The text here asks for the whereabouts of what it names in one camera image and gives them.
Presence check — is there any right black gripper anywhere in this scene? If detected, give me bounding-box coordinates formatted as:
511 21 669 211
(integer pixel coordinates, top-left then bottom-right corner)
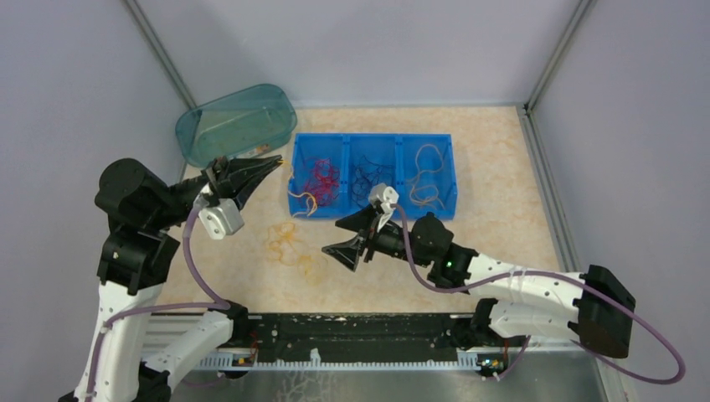
322 203 432 271

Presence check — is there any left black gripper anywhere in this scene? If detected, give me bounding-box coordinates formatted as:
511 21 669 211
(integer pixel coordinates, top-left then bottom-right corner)
148 153 284 229

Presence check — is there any red wire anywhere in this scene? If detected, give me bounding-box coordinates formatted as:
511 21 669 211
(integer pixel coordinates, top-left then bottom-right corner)
301 156 342 209

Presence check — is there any purple wire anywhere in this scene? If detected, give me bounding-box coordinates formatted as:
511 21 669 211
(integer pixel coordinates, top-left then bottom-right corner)
352 156 398 198

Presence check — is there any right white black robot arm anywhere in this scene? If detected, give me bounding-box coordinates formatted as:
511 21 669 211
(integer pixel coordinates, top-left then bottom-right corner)
322 207 636 358

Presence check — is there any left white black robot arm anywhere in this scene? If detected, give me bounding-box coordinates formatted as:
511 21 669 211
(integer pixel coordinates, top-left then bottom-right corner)
65 155 284 401

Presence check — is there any teal transparent plastic tub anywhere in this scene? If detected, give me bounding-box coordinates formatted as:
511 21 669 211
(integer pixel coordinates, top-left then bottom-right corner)
175 84 297 168

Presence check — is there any blue three-compartment plastic bin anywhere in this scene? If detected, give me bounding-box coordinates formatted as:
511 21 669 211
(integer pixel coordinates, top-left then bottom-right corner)
288 133 458 220

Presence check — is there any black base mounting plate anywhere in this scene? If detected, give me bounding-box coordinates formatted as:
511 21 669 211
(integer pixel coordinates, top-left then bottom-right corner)
233 312 528 364

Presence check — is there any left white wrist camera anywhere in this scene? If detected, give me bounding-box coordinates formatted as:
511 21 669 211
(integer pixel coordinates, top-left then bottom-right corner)
198 198 244 240

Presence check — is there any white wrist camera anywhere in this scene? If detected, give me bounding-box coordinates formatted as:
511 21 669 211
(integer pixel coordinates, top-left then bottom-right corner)
368 183 399 232
198 198 244 240

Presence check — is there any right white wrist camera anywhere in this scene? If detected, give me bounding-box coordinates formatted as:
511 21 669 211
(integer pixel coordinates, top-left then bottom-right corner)
368 183 399 232

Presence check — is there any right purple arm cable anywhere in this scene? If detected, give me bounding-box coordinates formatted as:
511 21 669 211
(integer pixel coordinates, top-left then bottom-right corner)
390 202 687 385

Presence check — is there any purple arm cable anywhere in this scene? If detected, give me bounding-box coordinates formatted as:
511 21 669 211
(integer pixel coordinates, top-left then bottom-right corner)
83 208 233 402
390 202 687 385

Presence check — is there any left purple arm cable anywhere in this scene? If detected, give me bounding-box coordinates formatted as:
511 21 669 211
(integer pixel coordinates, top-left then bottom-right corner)
83 208 233 402

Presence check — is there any aluminium frame rail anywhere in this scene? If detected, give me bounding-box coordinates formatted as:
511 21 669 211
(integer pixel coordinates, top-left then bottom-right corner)
115 313 618 354

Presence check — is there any white slotted cable duct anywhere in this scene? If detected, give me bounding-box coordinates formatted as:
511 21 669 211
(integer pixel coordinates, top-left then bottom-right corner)
188 348 481 372

